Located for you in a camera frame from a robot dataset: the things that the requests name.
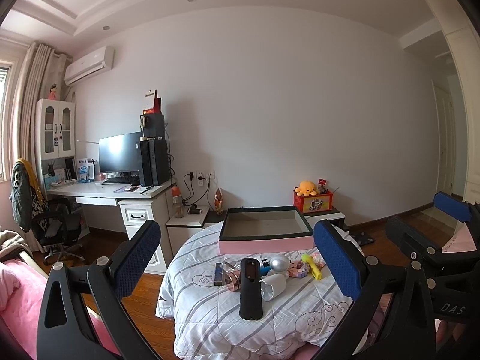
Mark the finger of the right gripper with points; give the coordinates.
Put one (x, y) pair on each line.
(452, 207)

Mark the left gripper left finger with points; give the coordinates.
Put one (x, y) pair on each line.
(65, 329)

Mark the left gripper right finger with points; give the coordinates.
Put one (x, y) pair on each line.
(408, 329)

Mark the yellow highlighter tube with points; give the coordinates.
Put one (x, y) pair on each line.
(315, 266)

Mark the pink donut brick model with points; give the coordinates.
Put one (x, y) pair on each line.
(298, 269)

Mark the blue gold long box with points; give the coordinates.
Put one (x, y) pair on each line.
(219, 275)

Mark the white plastic cone device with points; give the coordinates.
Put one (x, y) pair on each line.
(272, 286)

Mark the rose gold metal cup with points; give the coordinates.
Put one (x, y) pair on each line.
(232, 280)

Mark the pink green storage box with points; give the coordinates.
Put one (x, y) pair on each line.
(265, 230)

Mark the blue plastic case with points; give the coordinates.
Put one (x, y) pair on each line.
(264, 271)

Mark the white striped quilt cover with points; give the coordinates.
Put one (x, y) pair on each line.
(223, 306)

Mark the black office chair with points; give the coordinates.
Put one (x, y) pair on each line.
(53, 223)

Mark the white desk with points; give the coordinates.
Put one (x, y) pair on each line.
(114, 208)

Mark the red cartoon storage box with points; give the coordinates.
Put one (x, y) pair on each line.
(314, 204)

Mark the orange octopus plush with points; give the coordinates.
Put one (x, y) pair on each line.
(306, 188)

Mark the orange cap bottle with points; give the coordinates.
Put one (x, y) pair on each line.
(177, 201)

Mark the black computer monitor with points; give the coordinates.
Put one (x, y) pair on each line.
(119, 153)

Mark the black computer tower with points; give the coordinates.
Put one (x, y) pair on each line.
(154, 168)

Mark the black speaker box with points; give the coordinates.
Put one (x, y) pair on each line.
(153, 125)

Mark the white glass door cabinet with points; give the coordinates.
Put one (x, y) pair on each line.
(55, 123)

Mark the white air conditioner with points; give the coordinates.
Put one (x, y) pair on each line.
(96, 62)

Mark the beige curtain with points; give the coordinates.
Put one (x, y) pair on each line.
(35, 70)

